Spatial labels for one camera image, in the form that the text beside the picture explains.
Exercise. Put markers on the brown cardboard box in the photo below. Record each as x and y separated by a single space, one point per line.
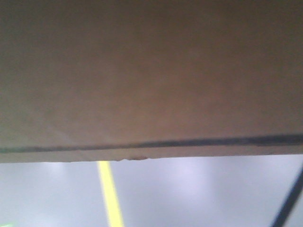
88 80

